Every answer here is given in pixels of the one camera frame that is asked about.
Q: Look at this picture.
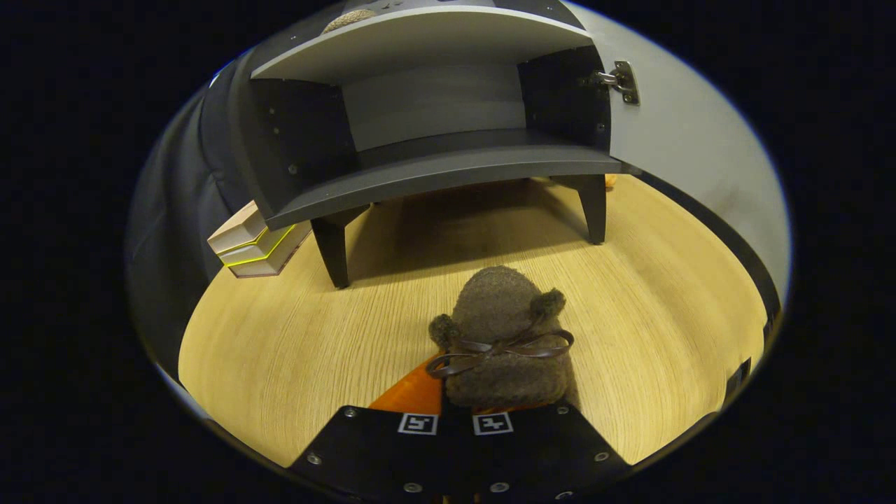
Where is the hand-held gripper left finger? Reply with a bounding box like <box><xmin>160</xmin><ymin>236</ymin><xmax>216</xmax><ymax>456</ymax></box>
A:
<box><xmin>287</xmin><ymin>353</ymin><xmax>449</xmax><ymax>501</ymax></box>

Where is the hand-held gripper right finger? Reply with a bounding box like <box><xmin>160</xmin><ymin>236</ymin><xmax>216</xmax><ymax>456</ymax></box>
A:
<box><xmin>449</xmin><ymin>401</ymin><xmax>634</xmax><ymax>501</ymax></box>

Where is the dark grey shoe cabinet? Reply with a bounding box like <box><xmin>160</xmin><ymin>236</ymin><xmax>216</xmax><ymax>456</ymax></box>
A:
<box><xmin>231</xmin><ymin>0</ymin><xmax>641</xmax><ymax>290</ymax></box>

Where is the beige shoe cabinet door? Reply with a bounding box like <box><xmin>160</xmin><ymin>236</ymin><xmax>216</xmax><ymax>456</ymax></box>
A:
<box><xmin>560</xmin><ymin>0</ymin><xmax>793</xmax><ymax>330</ymax></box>

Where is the yellow-edged book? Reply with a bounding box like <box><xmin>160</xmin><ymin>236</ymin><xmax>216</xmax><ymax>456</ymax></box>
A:
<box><xmin>218</xmin><ymin>224</ymin><xmax>298</xmax><ymax>268</ymax></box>

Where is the black backdrop cloth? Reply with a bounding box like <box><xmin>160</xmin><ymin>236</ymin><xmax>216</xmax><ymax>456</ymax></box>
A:
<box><xmin>126</xmin><ymin>70</ymin><xmax>256</xmax><ymax>365</ymax></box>

